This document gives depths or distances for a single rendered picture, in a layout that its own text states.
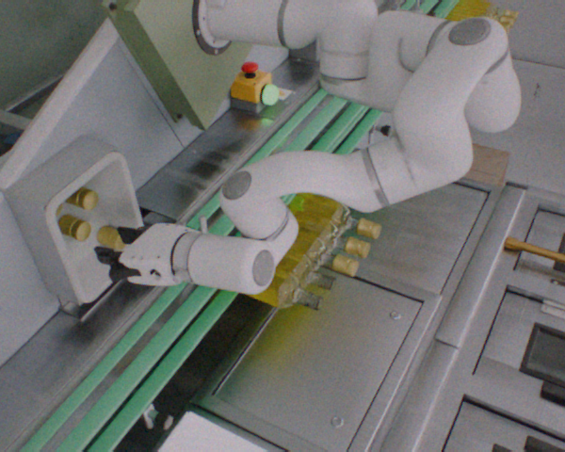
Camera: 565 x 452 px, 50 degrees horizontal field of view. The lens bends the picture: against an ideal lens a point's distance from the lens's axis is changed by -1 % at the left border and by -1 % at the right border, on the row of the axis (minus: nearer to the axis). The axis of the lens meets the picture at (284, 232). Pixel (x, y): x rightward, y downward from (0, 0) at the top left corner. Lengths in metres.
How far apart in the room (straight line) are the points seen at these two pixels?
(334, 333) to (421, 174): 0.57
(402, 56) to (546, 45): 6.32
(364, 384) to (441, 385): 0.15
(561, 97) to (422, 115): 6.76
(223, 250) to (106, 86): 0.41
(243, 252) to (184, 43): 0.47
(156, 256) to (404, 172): 0.37
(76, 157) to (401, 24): 0.55
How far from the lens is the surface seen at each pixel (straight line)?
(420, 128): 0.76
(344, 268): 1.23
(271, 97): 1.39
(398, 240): 1.55
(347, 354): 1.26
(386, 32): 0.99
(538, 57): 7.34
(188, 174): 1.25
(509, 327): 1.42
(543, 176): 6.97
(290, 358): 1.26
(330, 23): 1.06
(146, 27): 1.06
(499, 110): 0.88
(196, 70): 1.18
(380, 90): 1.01
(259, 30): 1.12
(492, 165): 5.66
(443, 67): 0.79
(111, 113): 1.14
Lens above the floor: 1.49
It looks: 23 degrees down
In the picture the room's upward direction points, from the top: 109 degrees clockwise
